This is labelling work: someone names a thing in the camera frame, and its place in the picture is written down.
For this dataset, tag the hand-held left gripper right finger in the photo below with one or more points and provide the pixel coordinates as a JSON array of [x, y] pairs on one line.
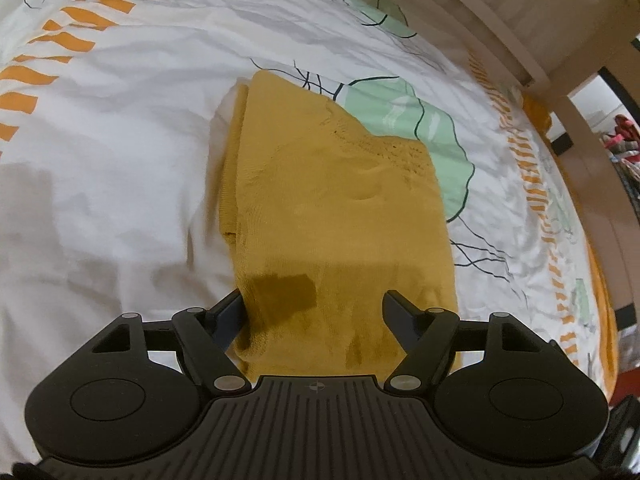
[[400, 317]]

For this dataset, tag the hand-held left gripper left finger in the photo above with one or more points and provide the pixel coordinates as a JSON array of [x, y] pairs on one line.
[[231, 317]]

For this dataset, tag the yellow knit sweater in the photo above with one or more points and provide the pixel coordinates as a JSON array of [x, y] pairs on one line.
[[325, 200]]

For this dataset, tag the pile of colourful clothes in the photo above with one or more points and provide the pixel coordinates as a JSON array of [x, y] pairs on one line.
[[624, 137]]

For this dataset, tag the white leaf-print duvet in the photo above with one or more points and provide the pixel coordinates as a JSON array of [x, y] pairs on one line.
[[125, 160]]

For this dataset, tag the small black box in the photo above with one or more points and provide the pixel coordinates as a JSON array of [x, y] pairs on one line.
[[561, 144]]

